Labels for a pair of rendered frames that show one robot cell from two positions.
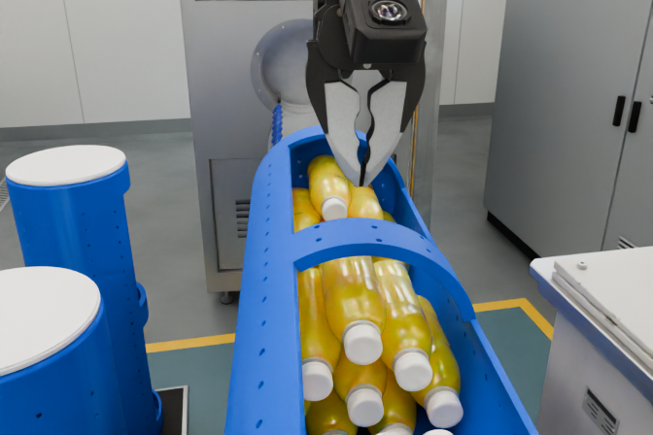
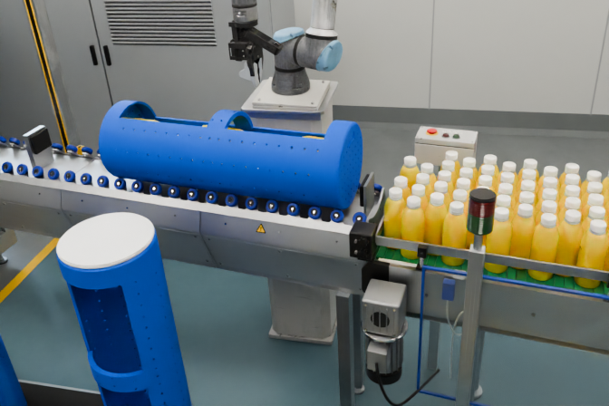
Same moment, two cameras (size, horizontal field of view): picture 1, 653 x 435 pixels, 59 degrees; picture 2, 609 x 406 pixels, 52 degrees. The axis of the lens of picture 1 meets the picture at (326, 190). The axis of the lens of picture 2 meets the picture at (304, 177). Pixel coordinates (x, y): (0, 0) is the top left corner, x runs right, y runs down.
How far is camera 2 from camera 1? 1.73 m
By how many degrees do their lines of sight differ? 57
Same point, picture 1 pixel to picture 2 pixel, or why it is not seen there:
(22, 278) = (77, 233)
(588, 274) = (263, 101)
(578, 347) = (269, 123)
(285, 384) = (275, 137)
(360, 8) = (272, 44)
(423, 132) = (63, 105)
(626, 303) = (279, 101)
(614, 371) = (285, 120)
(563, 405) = not seen: hidden behind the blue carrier
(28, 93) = not seen: outside the picture
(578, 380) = not seen: hidden behind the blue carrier
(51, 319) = (128, 223)
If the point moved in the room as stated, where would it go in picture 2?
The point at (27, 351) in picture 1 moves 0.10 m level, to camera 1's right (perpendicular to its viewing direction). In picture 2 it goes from (147, 227) to (167, 210)
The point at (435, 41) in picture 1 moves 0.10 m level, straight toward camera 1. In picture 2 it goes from (52, 47) to (66, 51)
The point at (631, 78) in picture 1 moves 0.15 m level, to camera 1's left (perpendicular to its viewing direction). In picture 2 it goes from (91, 33) to (73, 40)
